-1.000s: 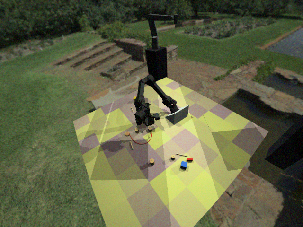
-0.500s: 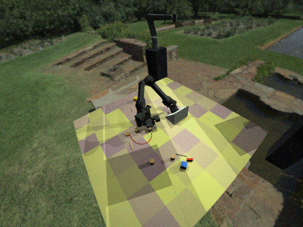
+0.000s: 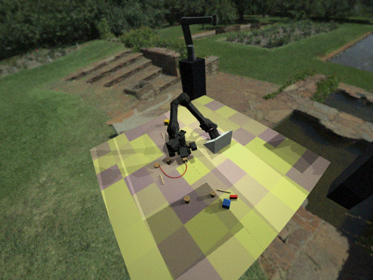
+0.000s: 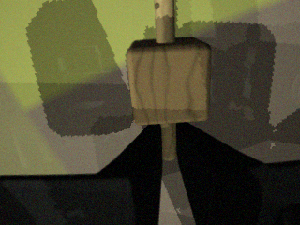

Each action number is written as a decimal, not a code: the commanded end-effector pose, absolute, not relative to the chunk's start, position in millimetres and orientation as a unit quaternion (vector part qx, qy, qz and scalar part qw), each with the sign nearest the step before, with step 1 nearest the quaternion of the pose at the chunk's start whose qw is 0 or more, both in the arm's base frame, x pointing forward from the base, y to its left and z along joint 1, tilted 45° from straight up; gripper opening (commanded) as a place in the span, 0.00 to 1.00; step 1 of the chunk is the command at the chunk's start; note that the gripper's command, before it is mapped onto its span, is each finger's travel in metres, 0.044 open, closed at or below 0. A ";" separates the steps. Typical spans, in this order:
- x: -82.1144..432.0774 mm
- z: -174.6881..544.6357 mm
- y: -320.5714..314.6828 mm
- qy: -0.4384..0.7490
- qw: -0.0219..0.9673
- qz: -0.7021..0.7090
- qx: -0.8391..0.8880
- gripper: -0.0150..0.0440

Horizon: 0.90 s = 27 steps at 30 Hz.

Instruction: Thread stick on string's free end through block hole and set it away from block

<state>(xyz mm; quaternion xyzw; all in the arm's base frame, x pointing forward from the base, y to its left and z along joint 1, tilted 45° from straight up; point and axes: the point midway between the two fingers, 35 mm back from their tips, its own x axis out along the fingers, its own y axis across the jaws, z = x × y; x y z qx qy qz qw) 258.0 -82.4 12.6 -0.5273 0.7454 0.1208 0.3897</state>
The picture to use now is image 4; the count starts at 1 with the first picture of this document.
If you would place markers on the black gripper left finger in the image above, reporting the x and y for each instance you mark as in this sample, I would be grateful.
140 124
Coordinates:
125 192

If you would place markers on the wooden block with hole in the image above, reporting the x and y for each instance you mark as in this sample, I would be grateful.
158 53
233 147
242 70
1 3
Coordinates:
169 82

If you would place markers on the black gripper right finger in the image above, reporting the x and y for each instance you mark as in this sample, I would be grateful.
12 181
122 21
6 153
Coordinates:
227 187

